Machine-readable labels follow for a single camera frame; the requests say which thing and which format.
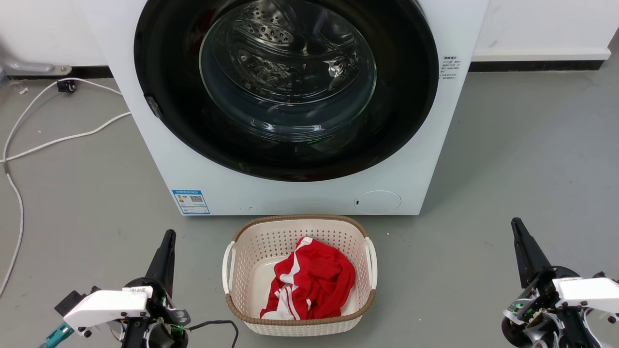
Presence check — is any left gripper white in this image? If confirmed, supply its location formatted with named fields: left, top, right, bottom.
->
left=63, top=229, right=190, bottom=348

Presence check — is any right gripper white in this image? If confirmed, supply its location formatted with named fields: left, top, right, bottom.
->
left=501, top=217, right=619, bottom=348

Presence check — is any black round glass washer door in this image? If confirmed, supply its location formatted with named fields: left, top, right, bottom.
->
left=134, top=0, right=440, bottom=182

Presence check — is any white front-load washing machine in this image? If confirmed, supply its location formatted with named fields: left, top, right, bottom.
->
left=80, top=0, right=490, bottom=216

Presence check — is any blue energy label sticker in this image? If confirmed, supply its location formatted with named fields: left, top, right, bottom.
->
left=172, top=189, right=211, bottom=215

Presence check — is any cream perforated laundry basket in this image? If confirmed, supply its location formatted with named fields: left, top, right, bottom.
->
left=222, top=214, right=378, bottom=336

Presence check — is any red and white garment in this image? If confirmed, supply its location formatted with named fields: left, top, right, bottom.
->
left=260, top=236, right=357, bottom=321

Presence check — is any round white filter cover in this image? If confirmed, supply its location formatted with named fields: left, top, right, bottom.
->
left=354, top=190, right=402, bottom=215

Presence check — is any printed text notice sticker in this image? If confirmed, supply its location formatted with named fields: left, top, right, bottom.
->
left=439, top=55, right=462, bottom=80

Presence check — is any stainless steel washer drum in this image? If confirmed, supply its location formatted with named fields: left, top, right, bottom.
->
left=201, top=0, right=377, bottom=141

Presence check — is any left teal cable connector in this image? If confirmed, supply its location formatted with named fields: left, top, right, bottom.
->
left=39, top=321, right=75, bottom=348

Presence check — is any thin white cable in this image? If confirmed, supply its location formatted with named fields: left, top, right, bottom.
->
left=0, top=77, right=124, bottom=298

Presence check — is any thick white cable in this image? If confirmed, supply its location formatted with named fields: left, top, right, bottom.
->
left=0, top=111, right=132, bottom=163

